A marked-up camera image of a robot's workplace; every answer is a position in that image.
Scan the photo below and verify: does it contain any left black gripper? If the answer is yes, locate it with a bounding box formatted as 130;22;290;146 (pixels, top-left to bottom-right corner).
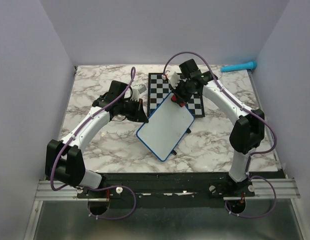
118;97;149;123

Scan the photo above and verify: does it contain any black white chessboard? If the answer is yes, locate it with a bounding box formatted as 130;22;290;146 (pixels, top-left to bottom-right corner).
147;72;205;118

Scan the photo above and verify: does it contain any blue framed whiteboard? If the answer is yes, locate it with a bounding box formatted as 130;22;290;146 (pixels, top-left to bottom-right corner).
136;93;195;162

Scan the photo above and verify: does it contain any red bow-shaped eraser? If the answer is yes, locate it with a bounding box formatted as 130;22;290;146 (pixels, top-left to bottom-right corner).
171;94;186;108

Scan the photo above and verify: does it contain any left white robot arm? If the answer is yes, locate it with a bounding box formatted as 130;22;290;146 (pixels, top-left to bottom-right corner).
45;80;149;198

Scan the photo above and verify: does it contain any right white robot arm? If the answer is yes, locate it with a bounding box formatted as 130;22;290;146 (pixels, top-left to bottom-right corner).
162;59;265;196

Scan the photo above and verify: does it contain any blue marker pen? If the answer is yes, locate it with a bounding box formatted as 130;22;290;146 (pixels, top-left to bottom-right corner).
220;61;257;73

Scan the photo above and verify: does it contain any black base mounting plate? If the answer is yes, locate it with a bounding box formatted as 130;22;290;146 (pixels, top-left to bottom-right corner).
77;172;255;209

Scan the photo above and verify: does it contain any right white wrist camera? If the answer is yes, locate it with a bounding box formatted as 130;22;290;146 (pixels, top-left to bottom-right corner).
162;72;180;89

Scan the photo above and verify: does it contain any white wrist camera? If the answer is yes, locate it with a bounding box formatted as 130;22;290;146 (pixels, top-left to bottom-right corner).
162;72;180;89
130;84;147;102

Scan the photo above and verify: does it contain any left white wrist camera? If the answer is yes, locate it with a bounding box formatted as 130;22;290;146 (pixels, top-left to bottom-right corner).
130;84;147;102

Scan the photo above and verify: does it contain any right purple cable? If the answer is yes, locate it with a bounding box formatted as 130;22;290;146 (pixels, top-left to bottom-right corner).
162;51;278;219

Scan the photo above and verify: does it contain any purple cable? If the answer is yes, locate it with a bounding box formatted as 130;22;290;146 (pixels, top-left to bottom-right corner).
49;66;136;192
162;51;278;219

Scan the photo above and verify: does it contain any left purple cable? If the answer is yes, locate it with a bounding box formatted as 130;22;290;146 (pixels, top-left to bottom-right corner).
49;66;136;192

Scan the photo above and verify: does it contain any aluminium extrusion rail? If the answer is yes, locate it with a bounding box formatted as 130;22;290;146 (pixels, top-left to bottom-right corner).
34;178;301;202

